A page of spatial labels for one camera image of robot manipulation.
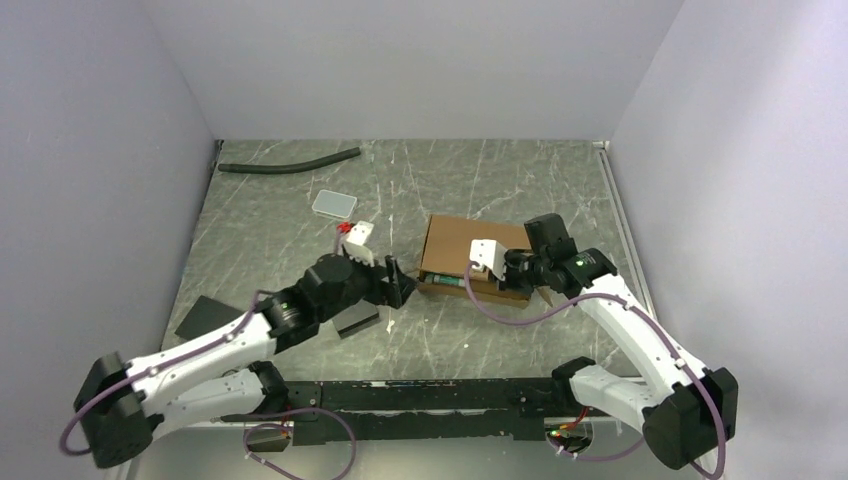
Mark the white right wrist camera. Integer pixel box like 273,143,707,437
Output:
469,239,507,281

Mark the brown cardboard paper box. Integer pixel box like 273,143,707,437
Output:
417,215,553,308

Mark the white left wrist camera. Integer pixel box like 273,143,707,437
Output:
337,221,376,267

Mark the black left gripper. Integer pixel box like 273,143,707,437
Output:
317,248,419,323

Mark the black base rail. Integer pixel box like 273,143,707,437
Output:
222,378,588,446

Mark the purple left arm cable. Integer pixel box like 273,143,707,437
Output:
59,231,359,480

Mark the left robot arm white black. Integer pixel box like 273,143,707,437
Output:
59,254,417,469

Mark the black rectangular box centre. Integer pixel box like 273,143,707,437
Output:
332,301,380,339

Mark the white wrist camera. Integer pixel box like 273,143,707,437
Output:
469,239,507,281
337,221,376,267

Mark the black foam tube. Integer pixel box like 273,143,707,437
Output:
217,147,362,175

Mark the black flat box left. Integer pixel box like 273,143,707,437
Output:
175,295,244,341

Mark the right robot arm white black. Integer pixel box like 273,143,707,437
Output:
469,213,739,479

